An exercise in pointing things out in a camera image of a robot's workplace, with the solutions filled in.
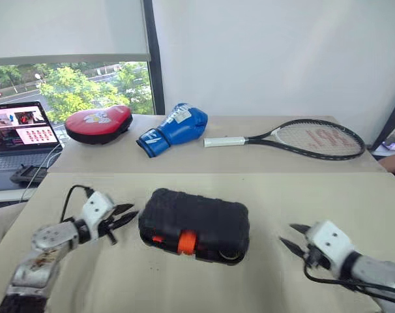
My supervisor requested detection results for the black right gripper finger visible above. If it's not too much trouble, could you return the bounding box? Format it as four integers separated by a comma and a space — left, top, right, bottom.
279, 237, 305, 258
289, 223, 312, 236

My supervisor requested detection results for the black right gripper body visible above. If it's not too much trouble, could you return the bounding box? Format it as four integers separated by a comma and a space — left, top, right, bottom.
300, 236, 323, 267

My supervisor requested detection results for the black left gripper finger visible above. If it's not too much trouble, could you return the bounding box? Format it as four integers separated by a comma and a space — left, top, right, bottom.
114, 203, 135, 216
111, 211, 140, 230

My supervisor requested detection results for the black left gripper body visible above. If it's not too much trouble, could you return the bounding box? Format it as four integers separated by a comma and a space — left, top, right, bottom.
98, 213, 119, 246

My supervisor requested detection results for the black tool case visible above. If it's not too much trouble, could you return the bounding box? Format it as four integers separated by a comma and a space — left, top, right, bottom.
138, 188, 250, 267

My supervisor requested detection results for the red boxing focus pad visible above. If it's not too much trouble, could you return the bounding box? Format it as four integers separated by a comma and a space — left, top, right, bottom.
64, 104, 134, 145

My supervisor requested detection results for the black tennis racket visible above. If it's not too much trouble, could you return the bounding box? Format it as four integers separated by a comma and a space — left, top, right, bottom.
203, 119, 366, 161

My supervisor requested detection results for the blue boxing glove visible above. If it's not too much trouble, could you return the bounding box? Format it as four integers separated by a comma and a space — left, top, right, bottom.
136, 102, 209, 158

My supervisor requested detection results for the black handheld controller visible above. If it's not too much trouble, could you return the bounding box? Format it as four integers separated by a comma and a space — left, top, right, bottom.
9, 165, 50, 185

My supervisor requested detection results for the open laptop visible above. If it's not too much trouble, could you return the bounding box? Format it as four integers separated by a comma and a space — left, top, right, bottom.
0, 101, 65, 192

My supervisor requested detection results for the white roller blind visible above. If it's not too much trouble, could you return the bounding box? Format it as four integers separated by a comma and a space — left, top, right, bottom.
0, 0, 152, 67

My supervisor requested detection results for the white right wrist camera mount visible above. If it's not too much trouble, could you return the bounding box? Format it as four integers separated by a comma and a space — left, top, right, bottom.
304, 220, 355, 274

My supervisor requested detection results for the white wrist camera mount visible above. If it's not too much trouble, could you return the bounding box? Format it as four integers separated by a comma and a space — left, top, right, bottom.
81, 191, 116, 241
304, 220, 355, 274

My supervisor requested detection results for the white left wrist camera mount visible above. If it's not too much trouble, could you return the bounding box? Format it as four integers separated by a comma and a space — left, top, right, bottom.
81, 191, 116, 241

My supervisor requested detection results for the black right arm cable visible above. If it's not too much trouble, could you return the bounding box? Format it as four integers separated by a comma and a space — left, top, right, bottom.
302, 256, 395, 308

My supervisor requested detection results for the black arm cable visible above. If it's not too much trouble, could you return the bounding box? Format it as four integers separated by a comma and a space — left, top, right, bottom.
302, 256, 395, 308
59, 185, 95, 223

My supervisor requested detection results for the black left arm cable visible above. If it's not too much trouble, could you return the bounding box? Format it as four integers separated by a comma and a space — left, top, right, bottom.
59, 185, 95, 223

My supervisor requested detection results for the white cable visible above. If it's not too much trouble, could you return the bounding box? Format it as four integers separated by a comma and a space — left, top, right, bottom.
20, 142, 65, 200

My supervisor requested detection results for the dark slanted frame post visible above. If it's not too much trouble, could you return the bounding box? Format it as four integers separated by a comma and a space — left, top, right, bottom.
369, 93, 395, 151

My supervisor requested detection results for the dark window frame post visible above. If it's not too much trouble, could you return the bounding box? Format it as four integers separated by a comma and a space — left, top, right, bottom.
141, 0, 166, 115

